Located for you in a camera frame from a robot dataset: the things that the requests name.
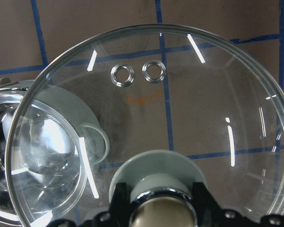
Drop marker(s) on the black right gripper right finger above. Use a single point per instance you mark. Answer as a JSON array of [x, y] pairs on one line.
[[210, 214]]

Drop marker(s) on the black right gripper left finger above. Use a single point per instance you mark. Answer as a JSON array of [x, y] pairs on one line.
[[117, 214]]

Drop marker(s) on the glass pot lid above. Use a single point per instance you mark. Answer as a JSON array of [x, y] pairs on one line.
[[179, 105]]

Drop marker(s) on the light green cooking pot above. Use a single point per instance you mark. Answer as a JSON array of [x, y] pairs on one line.
[[48, 154]]

